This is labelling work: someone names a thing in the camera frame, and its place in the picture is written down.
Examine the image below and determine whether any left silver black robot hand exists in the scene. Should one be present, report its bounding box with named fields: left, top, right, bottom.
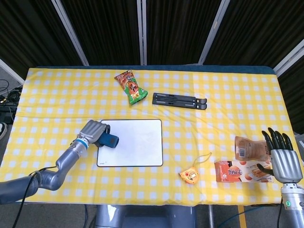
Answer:
left=78, top=120, right=111, bottom=147

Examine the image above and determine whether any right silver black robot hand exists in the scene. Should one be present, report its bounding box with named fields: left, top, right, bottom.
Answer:
left=256, top=127, right=304, bottom=184

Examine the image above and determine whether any blue whiteboard eraser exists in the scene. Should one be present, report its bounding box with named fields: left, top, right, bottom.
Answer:
left=98, top=132, right=120, bottom=148

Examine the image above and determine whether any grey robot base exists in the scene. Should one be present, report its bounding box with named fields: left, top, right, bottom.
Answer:
left=95, top=203, right=198, bottom=228

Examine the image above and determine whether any brown snack pouch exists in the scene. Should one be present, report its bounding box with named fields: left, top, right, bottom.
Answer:
left=234, top=135, right=272, bottom=161

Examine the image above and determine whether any orange green snack bag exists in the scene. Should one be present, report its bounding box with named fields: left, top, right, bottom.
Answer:
left=114, top=68, right=147, bottom=106

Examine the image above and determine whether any yellow white checkered tablecloth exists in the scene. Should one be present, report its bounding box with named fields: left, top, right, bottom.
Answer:
left=0, top=66, right=300, bottom=206

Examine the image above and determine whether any black folding laptop stand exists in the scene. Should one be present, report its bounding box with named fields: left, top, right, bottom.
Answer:
left=152, top=92, right=208, bottom=111

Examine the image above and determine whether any orange tape measure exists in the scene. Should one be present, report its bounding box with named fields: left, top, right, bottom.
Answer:
left=178, top=152, right=212, bottom=184

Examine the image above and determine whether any white whiteboard with black frame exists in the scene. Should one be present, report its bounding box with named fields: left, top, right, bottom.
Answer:
left=96, top=119, right=164, bottom=168

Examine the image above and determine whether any black cables bundle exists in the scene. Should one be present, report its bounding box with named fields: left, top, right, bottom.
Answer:
left=0, top=79, right=22, bottom=105

